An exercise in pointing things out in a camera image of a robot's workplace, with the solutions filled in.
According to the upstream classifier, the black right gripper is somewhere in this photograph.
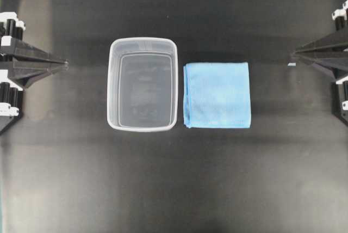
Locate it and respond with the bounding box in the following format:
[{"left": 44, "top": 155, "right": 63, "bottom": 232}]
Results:
[{"left": 292, "top": 0, "right": 347, "bottom": 125}]

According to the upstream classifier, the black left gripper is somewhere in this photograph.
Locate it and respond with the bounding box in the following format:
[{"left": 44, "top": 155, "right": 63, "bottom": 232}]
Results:
[{"left": 1, "top": 12, "right": 68, "bottom": 134}]

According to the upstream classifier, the clear plastic container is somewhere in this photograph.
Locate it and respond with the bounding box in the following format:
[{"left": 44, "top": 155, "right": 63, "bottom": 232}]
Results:
[{"left": 107, "top": 37, "right": 178, "bottom": 132}]

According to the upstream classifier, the blue folded towel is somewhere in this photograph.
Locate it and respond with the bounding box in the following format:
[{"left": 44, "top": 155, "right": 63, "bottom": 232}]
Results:
[{"left": 183, "top": 62, "right": 251, "bottom": 128}]

